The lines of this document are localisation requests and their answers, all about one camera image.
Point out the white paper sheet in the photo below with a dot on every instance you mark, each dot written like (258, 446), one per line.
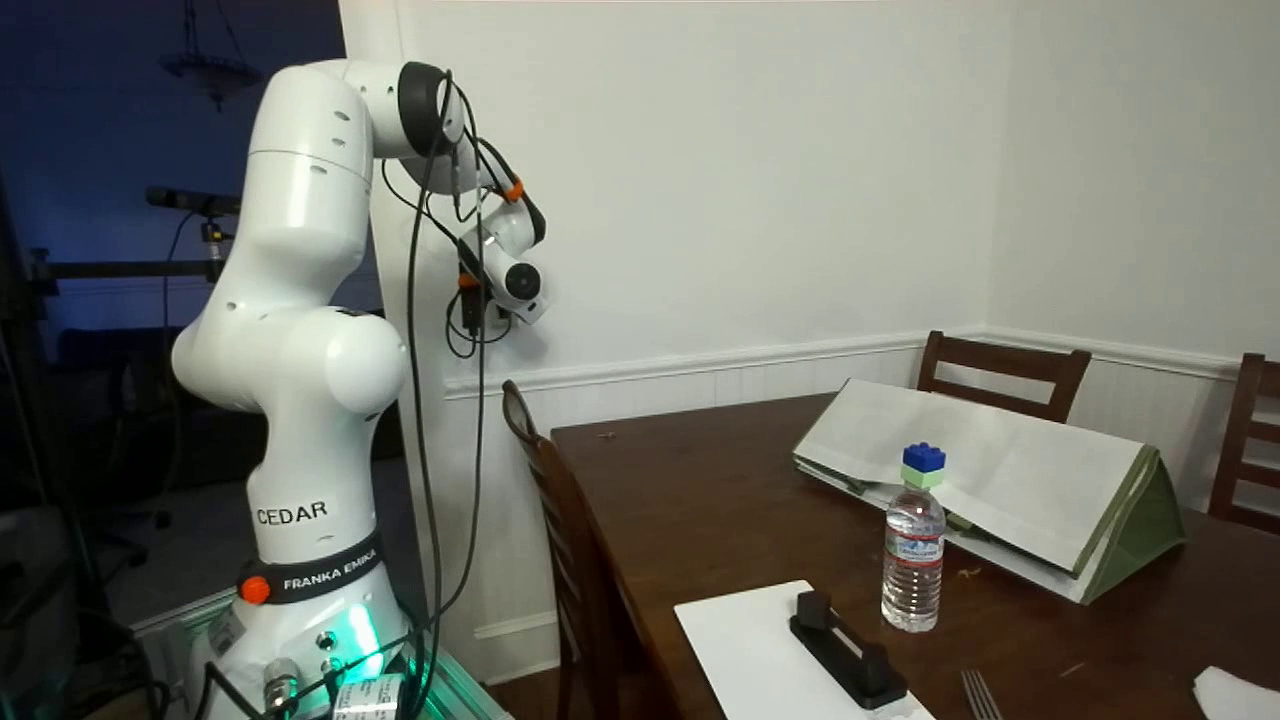
(1239, 696)

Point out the dark wooden slat-back chair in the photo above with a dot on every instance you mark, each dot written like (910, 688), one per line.
(1246, 425)
(1001, 358)
(561, 534)

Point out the robot base pedestal green lit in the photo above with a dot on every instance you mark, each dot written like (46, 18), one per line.
(452, 693)

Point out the grey metal utensil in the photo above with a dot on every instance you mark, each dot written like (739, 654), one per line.
(980, 696)

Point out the white rectangular table mat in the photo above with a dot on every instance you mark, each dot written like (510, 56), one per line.
(747, 654)

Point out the black rectangular block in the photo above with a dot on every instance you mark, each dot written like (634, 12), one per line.
(840, 654)

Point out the small silver control box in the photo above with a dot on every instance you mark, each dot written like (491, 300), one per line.
(364, 696)

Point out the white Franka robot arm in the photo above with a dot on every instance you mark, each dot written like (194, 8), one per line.
(315, 203)

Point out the white green folded tent binder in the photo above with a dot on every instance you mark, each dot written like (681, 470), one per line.
(1014, 472)

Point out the clear water bottle blue cap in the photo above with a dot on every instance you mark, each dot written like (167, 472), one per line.
(914, 562)

